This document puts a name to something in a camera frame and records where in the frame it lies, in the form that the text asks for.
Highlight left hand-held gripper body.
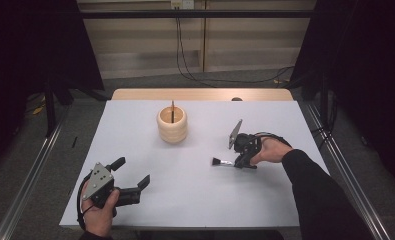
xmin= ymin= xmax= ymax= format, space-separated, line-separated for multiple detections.
xmin=81 ymin=162 xmax=142 ymax=210

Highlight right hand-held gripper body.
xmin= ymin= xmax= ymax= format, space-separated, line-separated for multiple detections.
xmin=228 ymin=118 xmax=263 ymax=160

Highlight black makeup brush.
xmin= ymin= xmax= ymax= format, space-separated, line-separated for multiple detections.
xmin=211 ymin=156 xmax=237 ymax=168

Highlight ribbed wooden cup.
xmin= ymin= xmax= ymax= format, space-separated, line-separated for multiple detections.
xmin=156 ymin=104 xmax=189 ymax=145

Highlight person's right hand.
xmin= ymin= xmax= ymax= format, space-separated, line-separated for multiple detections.
xmin=249 ymin=137 xmax=295 ymax=166

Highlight person's left hand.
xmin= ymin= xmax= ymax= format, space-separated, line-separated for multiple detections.
xmin=81 ymin=189 xmax=121 ymax=238

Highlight white table sheet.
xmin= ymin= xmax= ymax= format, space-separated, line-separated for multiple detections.
xmin=58 ymin=99 xmax=329 ymax=231

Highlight black metal stand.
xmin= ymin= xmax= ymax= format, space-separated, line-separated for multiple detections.
xmin=319 ymin=71 xmax=330 ymax=130
xmin=42 ymin=75 xmax=58 ymax=138

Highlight dark curtain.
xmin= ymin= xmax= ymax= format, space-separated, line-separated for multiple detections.
xmin=0 ymin=0 xmax=105 ymax=176
xmin=289 ymin=0 xmax=395 ymax=194

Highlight right hand-held gripper cable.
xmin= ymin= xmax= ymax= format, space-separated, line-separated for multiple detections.
xmin=254 ymin=131 xmax=293 ymax=148

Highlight hand-held gripper cable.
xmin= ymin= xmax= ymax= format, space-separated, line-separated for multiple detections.
xmin=76 ymin=171 xmax=95 ymax=232
xmin=254 ymin=131 xmax=293 ymax=148

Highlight left hand-held gripper cable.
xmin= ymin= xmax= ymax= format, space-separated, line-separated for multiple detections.
xmin=76 ymin=171 xmax=95 ymax=232

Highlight aluminium floor rail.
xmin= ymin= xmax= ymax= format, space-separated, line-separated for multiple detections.
xmin=0 ymin=105 xmax=72 ymax=240
xmin=305 ymin=102 xmax=392 ymax=240

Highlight black floor cables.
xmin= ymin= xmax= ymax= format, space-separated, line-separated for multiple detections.
xmin=312 ymin=125 xmax=335 ymax=149

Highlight black wall cable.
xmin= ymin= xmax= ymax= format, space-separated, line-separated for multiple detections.
xmin=175 ymin=17 xmax=296 ymax=85
xmin=177 ymin=17 xmax=296 ymax=88

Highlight black horizontal frame bar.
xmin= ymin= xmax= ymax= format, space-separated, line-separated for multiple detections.
xmin=79 ymin=9 xmax=317 ymax=20

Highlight white wall outlet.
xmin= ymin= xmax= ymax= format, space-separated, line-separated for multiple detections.
xmin=170 ymin=0 xmax=196 ymax=10

